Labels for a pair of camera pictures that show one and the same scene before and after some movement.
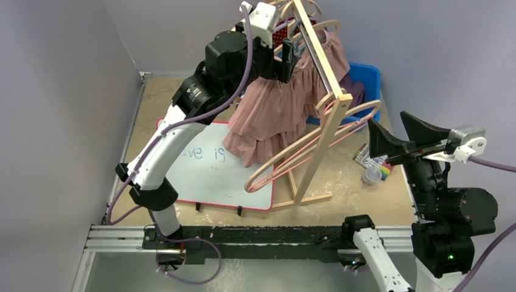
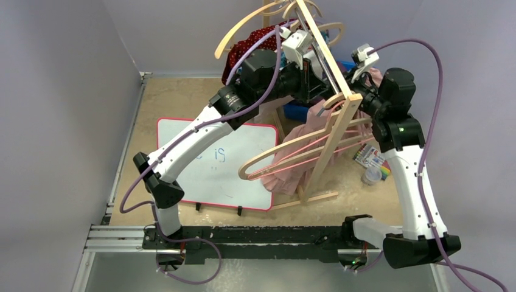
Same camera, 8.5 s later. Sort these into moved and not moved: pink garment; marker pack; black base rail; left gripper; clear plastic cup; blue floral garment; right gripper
Moved: left gripper; right gripper; pink garment; blue floral garment
Not moved: black base rail; clear plastic cup; marker pack
